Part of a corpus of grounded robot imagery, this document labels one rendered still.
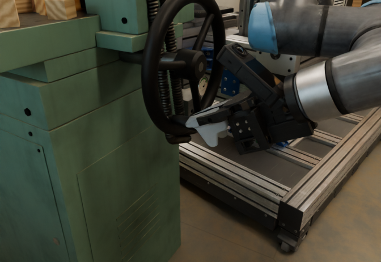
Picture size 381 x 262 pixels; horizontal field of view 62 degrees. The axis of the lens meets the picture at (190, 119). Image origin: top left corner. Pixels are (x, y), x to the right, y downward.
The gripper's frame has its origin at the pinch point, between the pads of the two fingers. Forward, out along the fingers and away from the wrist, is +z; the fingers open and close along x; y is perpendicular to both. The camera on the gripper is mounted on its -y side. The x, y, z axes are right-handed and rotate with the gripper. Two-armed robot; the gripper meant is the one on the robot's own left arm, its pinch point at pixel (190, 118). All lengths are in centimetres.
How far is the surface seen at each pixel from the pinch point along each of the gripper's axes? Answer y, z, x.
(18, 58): -21.1, 15.0, -14.4
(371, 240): 85, 2, 73
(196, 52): -10.2, -1.0, 9.2
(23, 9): -33.4, 25.8, -2.1
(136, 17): -20.5, 4.5, 4.1
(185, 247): 54, 56, 32
